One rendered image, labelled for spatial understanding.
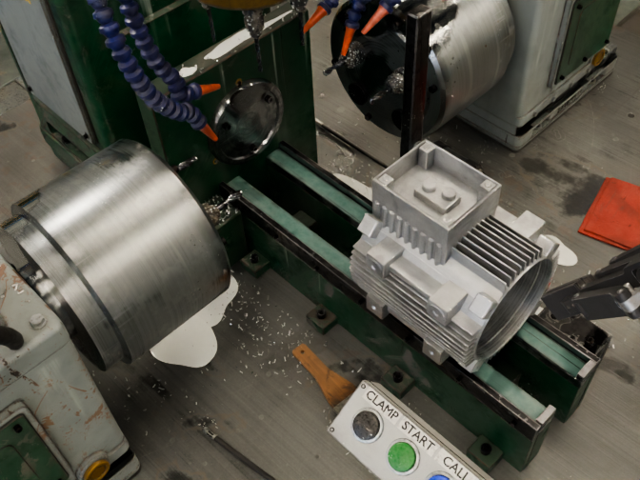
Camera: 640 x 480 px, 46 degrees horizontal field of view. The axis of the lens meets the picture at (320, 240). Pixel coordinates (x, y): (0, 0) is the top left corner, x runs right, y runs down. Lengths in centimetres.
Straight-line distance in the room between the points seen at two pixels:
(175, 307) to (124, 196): 15
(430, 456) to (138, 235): 41
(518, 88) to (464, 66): 22
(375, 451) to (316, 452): 29
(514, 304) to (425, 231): 21
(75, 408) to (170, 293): 17
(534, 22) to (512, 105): 18
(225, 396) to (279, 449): 12
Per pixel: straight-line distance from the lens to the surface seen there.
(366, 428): 82
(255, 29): 97
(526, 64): 136
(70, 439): 100
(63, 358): 88
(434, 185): 94
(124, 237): 91
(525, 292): 106
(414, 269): 94
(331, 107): 156
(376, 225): 95
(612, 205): 142
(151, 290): 93
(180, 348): 122
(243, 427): 114
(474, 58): 122
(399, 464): 81
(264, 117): 123
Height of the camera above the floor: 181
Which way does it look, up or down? 50 degrees down
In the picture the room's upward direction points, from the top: 4 degrees counter-clockwise
